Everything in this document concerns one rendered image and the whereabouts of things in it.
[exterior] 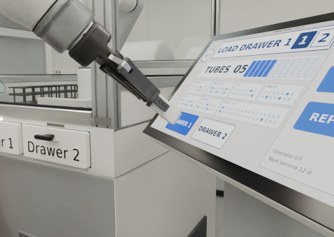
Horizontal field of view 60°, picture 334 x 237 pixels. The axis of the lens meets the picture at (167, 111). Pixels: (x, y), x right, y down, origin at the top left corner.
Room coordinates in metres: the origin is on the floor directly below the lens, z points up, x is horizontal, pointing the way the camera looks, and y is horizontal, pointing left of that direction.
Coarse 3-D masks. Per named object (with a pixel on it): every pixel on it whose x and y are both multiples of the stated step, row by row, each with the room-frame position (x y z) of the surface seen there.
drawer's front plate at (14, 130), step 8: (0, 128) 1.03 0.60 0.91; (8, 128) 1.00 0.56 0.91; (16, 128) 0.98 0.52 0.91; (0, 136) 1.03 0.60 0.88; (8, 136) 1.01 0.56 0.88; (16, 136) 0.98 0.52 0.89; (0, 144) 1.03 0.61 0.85; (8, 144) 1.01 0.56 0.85; (16, 144) 0.99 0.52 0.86; (8, 152) 1.01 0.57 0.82; (16, 152) 0.99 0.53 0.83
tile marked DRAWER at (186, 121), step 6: (186, 114) 0.59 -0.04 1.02; (192, 114) 0.57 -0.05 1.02; (180, 120) 0.59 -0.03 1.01; (186, 120) 0.57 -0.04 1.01; (192, 120) 0.55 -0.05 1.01; (168, 126) 0.61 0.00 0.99; (174, 126) 0.59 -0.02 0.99; (180, 126) 0.57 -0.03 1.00; (186, 126) 0.55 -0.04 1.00; (192, 126) 0.54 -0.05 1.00; (180, 132) 0.55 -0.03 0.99; (186, 132) 0.54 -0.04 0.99
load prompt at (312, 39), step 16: (288, 32) 0.52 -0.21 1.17; (304, 32) 0.49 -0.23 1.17; (320, 32) 0.46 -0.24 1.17; (224, 48) 0.67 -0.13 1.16; (240, 48) 0.61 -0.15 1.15; (256, 48) 0.57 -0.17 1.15; (272, 48) 0.52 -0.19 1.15; (288, 48) 0.49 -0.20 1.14; (304, 48) 0.46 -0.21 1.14; (320, 48) 0.43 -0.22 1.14
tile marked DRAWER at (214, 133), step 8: (208, 120) 0.51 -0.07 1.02; (216, 120) 0.50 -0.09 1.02; (200, 128) 0.51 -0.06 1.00; (208, 128) 0.50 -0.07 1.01; (216, 128) 0.48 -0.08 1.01; (224, 128) 0.46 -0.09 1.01; (232, 128) 0.45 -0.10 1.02; (192, 136) 0.51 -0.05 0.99; (200, 136) 0.50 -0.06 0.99; (208, 136) 0.48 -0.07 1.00; (216, 136) 0.46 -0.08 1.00; (224, 136) 0.45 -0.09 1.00; (208, 144) 0.46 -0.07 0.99; (216, 144) 0.45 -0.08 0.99; (224, 144) 0.44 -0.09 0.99
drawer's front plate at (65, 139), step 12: (24, 132) 0.96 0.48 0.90; (36, 132) 0.94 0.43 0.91; (48, 132) 0.91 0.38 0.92; (60, 132) 0.88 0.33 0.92; (72, 132) 0.86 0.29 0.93; (84, 132) 0.84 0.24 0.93; (24, 144) 0.97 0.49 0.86; (36, 144) 0.94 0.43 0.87; (48, 144) 0.91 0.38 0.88; (60, 144) 0.88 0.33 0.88; (72, 144) 0.86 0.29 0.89; (84, 144) 0.84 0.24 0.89; (36, 156) 0.94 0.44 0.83; (48, 156) 0.91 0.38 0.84; (60, 156) 0.89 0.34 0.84; (72, 156) 0.86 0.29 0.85; (84, 156) 0.84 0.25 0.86; (84, 168) 0.84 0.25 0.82
